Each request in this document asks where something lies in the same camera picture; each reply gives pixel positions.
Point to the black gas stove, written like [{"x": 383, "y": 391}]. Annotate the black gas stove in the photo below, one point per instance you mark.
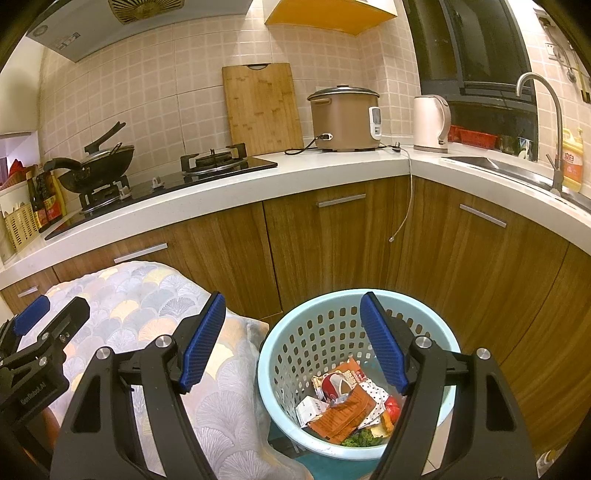
[{"x": 194, "y": 169}]

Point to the white dotted wrapper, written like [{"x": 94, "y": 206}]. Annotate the white dotted wrapper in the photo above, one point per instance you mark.
[{"x": 380, "y": 396}]

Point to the range hood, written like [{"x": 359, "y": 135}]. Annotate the range hood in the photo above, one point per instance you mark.
[{"x": 77, "y": 28}]

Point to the yellow utensil basket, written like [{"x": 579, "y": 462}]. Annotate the yellow utensil basket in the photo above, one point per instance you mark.
[{"x": 21, "y": 226}]

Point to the wooden cutting board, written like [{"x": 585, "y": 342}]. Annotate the wooden cutting board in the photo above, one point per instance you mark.
[{"x": 262, "y": 107}]

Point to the red label sauce bottle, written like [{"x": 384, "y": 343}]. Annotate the red label sauce bottle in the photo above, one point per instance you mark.
[{"x": 50, "y": 198}]

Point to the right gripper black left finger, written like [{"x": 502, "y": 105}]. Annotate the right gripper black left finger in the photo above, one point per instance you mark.
[{"x": 98, "y": 438}]

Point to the light blue perforated trash basket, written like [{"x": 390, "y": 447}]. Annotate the light blue perforated trash basket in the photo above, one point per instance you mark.
[{"x": 311, "y": 340}]

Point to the white red snack bag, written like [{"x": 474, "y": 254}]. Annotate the white red snack bag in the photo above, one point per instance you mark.
[{"x": 339, "y": 382}]

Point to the wooden base cabinets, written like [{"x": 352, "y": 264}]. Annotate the wooden base cabinets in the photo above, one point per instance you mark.
[{"x": 498, "y": 279}]

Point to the dark window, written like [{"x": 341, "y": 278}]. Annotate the dark window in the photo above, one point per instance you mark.
[{"x": 471, "y": 52}]

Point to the yellow detergent bottle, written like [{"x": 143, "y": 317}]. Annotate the yellow detergent bottle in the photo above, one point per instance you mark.
[{"x": 573, "y": 159}]

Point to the orange snack wrapper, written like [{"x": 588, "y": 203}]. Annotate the orange snack wrapper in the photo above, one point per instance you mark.
[{"x": 339, "y": 421}]

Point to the white electric kettle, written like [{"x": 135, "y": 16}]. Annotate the white electric kettle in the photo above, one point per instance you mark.
[{"x": 432, "y": 123}]

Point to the red plastic tray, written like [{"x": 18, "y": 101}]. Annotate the red plastic tray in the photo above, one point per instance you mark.
[{"x": 472, "y": 138}]

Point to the red plastic bag trash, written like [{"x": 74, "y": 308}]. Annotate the red plastic bag trash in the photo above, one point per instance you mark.
[{"x": 393, "y": 410}]

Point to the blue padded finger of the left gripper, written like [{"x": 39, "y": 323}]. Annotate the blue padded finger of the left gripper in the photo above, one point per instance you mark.
[{"x": 31, "y": 315}]

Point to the brown rice cooker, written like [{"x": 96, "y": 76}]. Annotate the brown rice cooker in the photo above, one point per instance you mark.
[{"x": 346, "y": 118}]

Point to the white orange wall cabinet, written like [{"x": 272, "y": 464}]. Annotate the white orange wall cabinet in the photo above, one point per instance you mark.
[{"x": 346, "y": 16}]

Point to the dark soy sauce bottle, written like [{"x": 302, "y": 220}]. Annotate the dark soy sauce bottle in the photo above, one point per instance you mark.
[{"x": 38, "y": 208}]

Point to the black wok with lid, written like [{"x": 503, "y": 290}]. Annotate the black wok with lid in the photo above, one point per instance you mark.
[{"x": 100, "y": 166}]

